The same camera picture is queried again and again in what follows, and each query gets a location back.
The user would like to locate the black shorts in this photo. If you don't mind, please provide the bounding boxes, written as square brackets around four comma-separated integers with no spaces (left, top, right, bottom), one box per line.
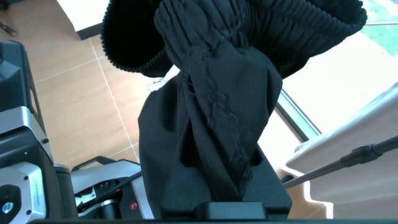
[101,0,368,220]

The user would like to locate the black clothes rack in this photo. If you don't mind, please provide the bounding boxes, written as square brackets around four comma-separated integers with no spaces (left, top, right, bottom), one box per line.
[282,134,398,190]

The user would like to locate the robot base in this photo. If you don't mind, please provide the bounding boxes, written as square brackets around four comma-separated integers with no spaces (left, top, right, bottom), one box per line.
[0,39,155,220]

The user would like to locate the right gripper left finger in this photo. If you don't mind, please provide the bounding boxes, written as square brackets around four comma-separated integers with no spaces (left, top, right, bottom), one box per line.
[161,167,212,218]

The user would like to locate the black coiled cable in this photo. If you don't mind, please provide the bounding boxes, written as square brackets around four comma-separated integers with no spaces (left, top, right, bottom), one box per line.
[88,170,143,203]

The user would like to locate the window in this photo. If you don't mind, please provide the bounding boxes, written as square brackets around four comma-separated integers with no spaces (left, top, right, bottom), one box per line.
[275,0,398,142]

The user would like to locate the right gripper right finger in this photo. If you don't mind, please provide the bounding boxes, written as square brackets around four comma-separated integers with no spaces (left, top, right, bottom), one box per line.
[244,146,293,218]

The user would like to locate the beige curtain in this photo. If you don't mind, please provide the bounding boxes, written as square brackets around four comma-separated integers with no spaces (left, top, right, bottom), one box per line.
[284,82,398,219]

